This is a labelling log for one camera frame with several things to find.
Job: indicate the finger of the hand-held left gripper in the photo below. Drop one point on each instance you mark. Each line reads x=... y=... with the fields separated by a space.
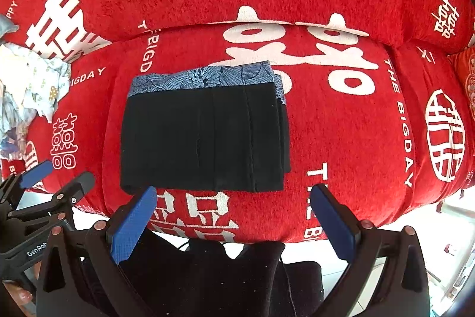
x=74 y=190
x=35 y=173

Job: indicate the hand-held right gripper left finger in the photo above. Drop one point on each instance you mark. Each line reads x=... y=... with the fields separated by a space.
x=133 y=228

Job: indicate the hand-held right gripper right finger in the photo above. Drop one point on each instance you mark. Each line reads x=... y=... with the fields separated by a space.
x=336 y=224

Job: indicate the black pants with blue waistband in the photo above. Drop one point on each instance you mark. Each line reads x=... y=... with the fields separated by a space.
x=204 y=146

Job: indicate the person's left hand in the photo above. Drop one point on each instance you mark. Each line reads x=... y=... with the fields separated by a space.
x=18 y=296

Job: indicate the pile of light clothes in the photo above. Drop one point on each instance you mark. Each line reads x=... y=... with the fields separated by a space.
x=33 y=79

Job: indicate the person's black clothing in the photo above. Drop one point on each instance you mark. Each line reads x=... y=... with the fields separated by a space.
x=222 y=276

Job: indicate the grey cloth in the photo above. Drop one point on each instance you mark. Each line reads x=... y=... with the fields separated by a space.
x=7 y=27

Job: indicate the red embroidered cushion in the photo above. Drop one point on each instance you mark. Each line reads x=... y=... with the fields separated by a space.
x=465 y=79

